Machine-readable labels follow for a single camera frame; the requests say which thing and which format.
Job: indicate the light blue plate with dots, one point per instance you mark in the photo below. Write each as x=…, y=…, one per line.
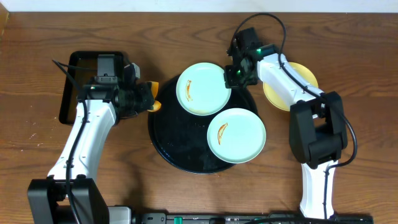
x=201, y=89
x=236, y=135

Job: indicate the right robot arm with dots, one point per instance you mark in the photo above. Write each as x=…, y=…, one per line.
x=317, y=130

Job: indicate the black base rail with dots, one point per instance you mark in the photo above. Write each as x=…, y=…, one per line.
x=162, y=218

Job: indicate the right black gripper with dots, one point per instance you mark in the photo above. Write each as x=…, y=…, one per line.
x=234, y=78

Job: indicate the green and orange sponge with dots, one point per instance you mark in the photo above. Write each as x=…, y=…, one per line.
x=154, y=88

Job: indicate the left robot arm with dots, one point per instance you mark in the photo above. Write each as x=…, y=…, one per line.
x=69, y=193

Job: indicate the yellow plate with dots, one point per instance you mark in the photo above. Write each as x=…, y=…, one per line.
x=275, y=99

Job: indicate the light blue plate top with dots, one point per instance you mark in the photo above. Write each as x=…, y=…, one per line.
x=201, y=89

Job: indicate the round black serving tray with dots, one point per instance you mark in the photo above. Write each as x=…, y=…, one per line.
x=181, y=137

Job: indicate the black rectangular water tray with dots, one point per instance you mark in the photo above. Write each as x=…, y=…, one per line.
x=80, y=83

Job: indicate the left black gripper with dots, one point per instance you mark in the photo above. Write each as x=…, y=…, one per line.
x=148, y=96

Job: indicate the light blue plate right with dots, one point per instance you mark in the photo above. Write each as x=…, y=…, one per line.
x=236, y=135

